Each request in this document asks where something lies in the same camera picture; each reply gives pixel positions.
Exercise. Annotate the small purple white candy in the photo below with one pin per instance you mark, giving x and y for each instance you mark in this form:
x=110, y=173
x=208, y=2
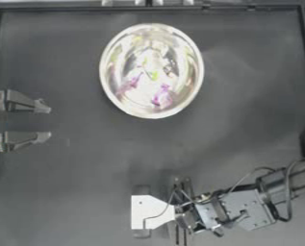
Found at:
x=160, y=96

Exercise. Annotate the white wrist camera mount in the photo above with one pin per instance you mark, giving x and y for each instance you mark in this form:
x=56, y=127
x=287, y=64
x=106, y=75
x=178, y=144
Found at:
x=150, y=213

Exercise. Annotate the grey frame bracket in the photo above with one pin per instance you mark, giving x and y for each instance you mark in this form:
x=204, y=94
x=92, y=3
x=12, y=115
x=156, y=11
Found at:
x=107, y=2

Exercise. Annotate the green candy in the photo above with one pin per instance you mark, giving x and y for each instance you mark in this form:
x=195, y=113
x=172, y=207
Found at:
x=152, y=75

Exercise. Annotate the black table frame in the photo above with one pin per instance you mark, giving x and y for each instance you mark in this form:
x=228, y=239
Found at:
x=51, y=7

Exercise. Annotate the steel bowl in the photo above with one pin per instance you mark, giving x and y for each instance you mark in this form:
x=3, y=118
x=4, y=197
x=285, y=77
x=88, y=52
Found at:
x=179, y=48

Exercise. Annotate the red white black candy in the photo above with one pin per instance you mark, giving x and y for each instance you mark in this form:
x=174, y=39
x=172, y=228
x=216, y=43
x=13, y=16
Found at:
x=168, y=68

